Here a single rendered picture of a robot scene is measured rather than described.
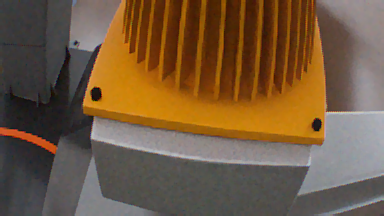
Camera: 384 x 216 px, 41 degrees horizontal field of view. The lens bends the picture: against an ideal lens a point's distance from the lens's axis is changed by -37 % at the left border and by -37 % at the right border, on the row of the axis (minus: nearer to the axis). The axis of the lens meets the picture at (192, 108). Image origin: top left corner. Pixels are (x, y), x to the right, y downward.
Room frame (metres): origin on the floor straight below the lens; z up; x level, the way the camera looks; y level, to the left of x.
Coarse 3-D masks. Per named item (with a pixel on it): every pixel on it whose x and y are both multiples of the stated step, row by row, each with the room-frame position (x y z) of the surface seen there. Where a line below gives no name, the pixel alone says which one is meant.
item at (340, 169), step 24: (336, 120) 0.70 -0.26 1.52; (360, 120) 0.71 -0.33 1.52; (336, 144) 0.65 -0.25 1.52; (360, 144) 0.65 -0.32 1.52; (312, 168) 0.60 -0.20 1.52; (336, 168) 0.59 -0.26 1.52; (360, 168) 0.59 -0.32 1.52; (312, 192) 0.55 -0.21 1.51; (336, 192) 0.55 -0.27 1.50; (360, 192) 0.56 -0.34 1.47
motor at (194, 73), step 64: (128, 0) 0.58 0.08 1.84; (192, 0) 0.51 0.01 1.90; (256, 0) 0.51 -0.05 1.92; (128, 64) 0.55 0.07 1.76; (192, 64) 0.52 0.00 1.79; (256, 64) 0.50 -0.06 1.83; (320, 64) 0.59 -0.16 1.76; (192, 128) 0.48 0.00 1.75; (256, 128) 0.48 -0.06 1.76; (320, 128) 0.48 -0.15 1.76
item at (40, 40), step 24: (0, 0) 1.97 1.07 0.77; (24, 0) 1.94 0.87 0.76; (48, 0) 1.94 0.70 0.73; (72, 0) 2.30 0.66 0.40; (0, 24) 1.97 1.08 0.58; (24, 24) 1.94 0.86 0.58; (48, 24) 1.96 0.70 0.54; (0, 48) 1.97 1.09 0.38; (24, 48) 1.94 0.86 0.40; (48, 48) 1.97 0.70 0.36; (24, 72) 1.94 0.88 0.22; (48, 72) 1.97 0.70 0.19; (24, 96) 1.94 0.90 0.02; (48, 96) 1.94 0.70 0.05
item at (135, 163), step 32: (96, 128) 0.47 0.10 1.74; (128, 128) 0.47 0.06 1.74; (160, 128) 0.48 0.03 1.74; (96, 160) 0.45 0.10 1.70; (128, 160) 0.45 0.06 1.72; (160, 160) 0.45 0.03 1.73; (192, 160) 0.45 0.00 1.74; (224, 160) 0.45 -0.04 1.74; (256, 160) 0.45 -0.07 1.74; (288, 160) 0.45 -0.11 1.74; (128, 192) 0.45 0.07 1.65; (160, 192) 0.45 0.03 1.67; (192, 192) 0.45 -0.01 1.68; (224, 192) 0.44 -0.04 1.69; (256, 192) 0.44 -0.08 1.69; (288, 192) 0.44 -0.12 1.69
